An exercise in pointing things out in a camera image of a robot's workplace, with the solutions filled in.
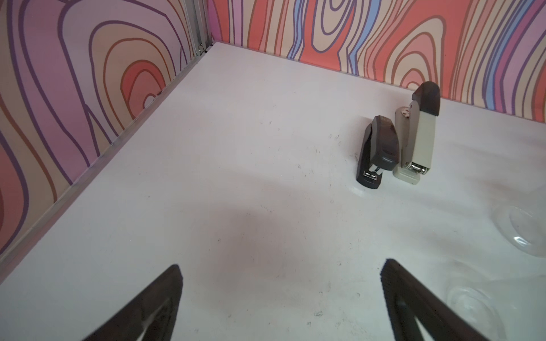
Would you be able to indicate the beige stapler black top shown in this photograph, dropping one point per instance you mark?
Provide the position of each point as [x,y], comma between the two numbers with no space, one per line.
[416,127]

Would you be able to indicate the white lid jar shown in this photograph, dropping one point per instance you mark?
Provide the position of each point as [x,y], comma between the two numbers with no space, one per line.
[508,309]

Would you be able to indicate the red lid jar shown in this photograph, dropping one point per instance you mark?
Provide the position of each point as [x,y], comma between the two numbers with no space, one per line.
[522,221]

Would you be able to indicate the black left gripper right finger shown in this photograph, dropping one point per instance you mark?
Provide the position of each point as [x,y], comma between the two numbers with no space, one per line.
[410,304]

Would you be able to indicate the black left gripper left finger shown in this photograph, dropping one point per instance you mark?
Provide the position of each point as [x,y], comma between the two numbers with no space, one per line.
[151,315]

